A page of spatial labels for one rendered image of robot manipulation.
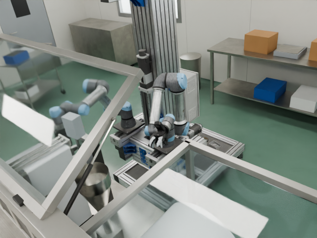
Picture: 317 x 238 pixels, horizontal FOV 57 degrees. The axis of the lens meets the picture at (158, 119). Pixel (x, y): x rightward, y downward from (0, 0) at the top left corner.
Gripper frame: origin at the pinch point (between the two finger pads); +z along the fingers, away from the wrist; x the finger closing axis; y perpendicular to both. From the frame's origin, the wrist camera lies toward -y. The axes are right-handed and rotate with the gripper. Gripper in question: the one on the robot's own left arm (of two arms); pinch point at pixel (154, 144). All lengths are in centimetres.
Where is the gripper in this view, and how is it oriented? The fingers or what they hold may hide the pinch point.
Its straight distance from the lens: 180.1
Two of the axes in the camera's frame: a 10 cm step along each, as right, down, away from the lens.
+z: -3.1, 5.3, -7.9
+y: 2.3, 8.5, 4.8
